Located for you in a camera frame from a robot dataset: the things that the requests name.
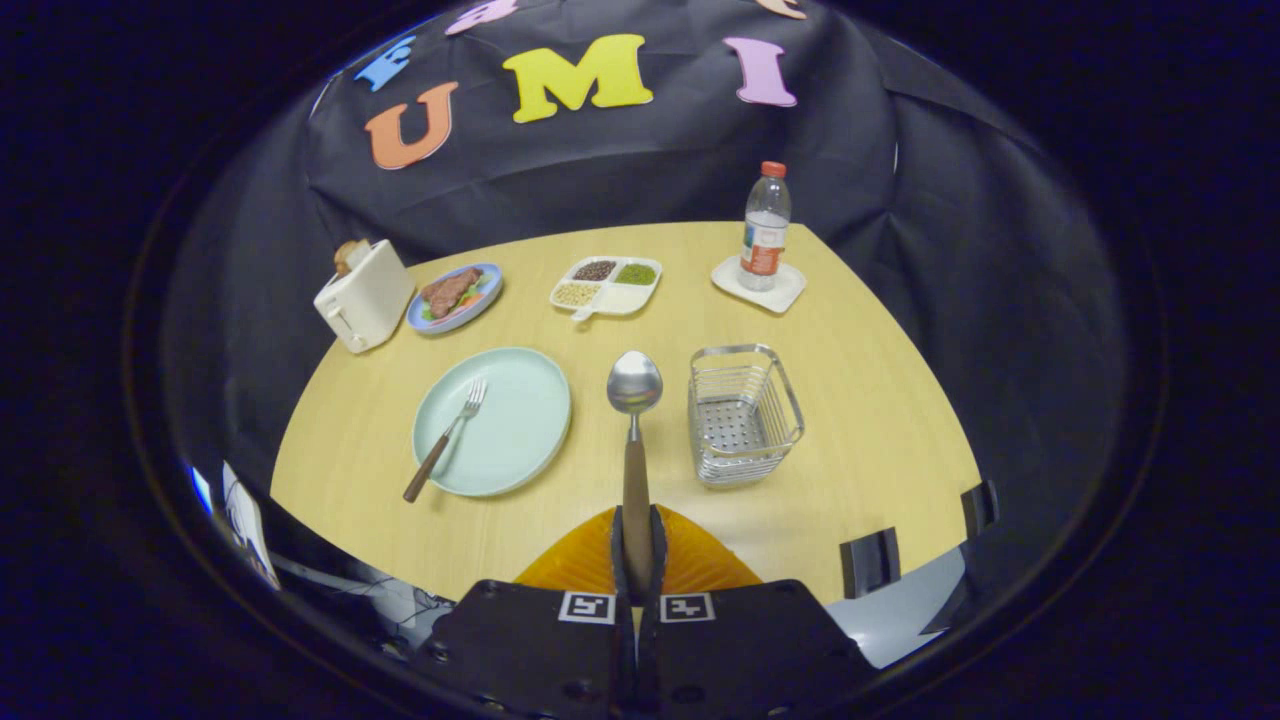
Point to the blue plate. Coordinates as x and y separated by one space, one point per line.
485 295

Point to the heap of yellow beans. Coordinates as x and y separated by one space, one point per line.
576 293

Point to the heap of green beans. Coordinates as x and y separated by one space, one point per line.
635 273

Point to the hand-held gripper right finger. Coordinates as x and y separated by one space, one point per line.
740 650

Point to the heap of dark red beans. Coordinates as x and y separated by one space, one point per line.
595 270

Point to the white square coaster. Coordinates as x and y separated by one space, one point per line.
786 296

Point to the pale green plate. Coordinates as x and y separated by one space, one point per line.
515 430

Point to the white toaster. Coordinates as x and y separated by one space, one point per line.
365 300

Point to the clear bottle with red cap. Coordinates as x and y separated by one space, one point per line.
766 235

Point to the white divided dish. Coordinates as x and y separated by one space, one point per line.
625 298

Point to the black block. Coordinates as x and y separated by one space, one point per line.
980 507
870 563

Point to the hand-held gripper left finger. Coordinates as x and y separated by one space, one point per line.
540 650

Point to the black backdrop cloth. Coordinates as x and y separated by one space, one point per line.
600 170

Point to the toasted bread slice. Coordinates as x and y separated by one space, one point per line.
350 255

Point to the brown steak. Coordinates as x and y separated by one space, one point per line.
450 290

